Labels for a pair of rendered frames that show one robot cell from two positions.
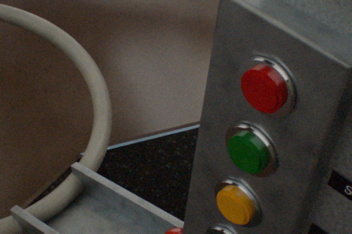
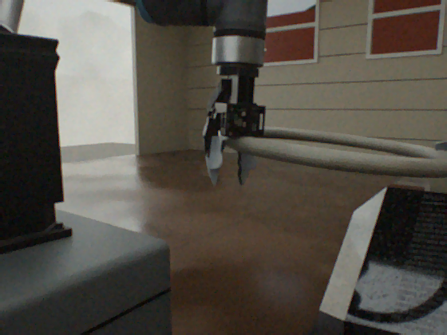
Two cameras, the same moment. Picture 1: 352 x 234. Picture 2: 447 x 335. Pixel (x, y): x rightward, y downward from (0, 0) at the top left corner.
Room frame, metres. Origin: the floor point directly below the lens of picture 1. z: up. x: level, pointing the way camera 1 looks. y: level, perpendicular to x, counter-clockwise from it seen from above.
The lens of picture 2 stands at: (0.09, 0.88, 1.01)
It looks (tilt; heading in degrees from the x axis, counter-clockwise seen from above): 10 degrees down; 336
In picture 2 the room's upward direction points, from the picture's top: straight up
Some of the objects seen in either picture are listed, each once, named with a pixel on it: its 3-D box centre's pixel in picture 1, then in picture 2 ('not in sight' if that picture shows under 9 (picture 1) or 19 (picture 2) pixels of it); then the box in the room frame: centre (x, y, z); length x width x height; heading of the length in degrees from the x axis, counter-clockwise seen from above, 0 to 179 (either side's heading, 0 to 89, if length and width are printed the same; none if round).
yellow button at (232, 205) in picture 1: (235, 204); not in sight; (0.26, -0.04, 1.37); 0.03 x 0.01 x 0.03; 53
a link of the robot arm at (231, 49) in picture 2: not in sight; (239, 55); (0.70, 0.57, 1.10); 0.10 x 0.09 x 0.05; 85
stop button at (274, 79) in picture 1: (264, 88); not in sight; (0.26, -0.04, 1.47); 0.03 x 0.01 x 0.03; 53
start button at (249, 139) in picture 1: (248, 151); not in sight; (0.26, -0.04, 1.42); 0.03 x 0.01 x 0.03; 53
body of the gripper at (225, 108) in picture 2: not in sight; (237, 103); (0.70, 0.57, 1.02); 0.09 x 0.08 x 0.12; 174
